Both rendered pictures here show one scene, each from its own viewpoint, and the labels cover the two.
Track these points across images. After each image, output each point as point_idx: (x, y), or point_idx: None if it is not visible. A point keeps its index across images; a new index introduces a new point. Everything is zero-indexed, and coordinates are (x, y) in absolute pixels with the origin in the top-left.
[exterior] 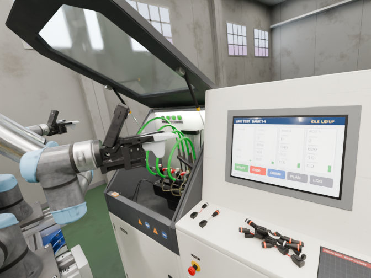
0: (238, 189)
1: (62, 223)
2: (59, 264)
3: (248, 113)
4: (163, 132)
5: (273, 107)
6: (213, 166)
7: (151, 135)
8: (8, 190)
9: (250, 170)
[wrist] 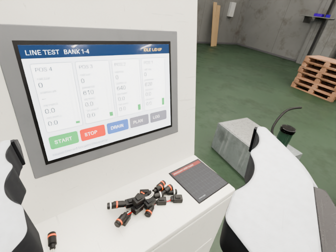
0: (68, 175)
1: None
2: None
3: (50, 34)
4: (17, 144)
5: (95, 26)
6: None
7: (326, 194)
8: None
9: (82, 136)
